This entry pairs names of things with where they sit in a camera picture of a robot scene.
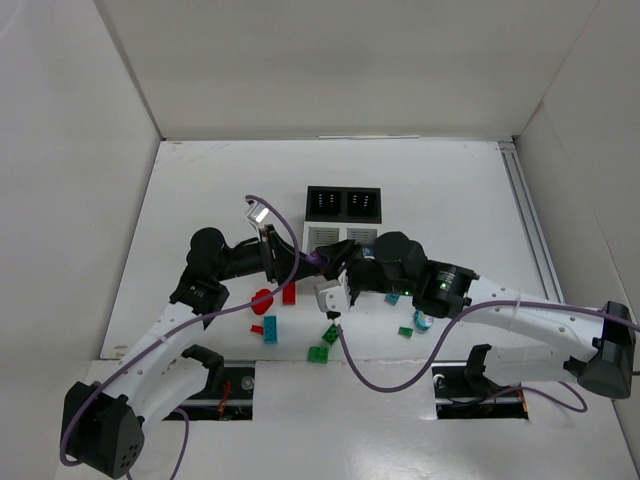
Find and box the small teal lego brick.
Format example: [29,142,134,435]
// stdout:
[385,294,400,305]

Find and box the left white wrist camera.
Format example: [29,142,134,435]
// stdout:
[245,196,270,231]

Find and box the blue oval printed lego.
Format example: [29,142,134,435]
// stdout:
[413,310,433,332]

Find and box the small green flat lego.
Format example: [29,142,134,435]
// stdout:
[398,327,413,338]

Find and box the red heart-shaped lego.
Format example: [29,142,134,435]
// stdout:
[251,289,274,316]

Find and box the teal long lego brick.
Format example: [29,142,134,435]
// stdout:
[263,316,278,345]

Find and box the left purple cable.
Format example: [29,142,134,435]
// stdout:
[58,193,301,480]

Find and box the purple rounded lego brick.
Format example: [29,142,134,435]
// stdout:
[305,251,327,267]

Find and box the aluminium rail on right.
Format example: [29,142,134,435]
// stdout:
[498,141,564,303]

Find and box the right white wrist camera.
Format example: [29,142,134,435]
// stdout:
[314,271,351,321]

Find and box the dark green lego brick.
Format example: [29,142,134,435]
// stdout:
[321,325,339,346]

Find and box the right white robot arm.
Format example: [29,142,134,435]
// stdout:
[311,232,639,399]

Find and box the light green lego brick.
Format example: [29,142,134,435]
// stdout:
[307,346,329,364]

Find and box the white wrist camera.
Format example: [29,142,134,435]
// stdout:
[314,271,351,321]
[245,196,270,231]

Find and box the red rectangular lego brick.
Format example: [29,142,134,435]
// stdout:
[282,282,297,306]

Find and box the black two-compartment container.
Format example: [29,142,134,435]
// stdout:
[305,186,382,224]

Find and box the white two-compartment container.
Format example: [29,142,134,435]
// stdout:
[302,221,382,253]

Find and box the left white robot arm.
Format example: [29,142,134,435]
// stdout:
[59,225,325,479]

